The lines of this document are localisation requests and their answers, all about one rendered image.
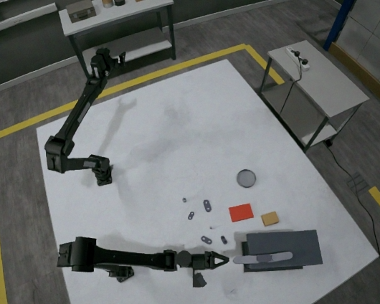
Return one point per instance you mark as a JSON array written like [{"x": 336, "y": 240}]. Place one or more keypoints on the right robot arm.
[{"x": 118, "y": 263}]

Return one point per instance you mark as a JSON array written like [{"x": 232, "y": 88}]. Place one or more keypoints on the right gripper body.
[{"x": 208, "y": 260}]

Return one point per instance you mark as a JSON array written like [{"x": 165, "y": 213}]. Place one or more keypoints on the tan square block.
[{"x": 270, "y": 218}]

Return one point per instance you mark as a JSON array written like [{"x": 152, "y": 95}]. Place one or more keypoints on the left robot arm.
[{"x": 59, "y": 147}]

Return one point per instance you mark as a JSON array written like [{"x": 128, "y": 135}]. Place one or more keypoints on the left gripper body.
[{"x": 117, "y": 65}]

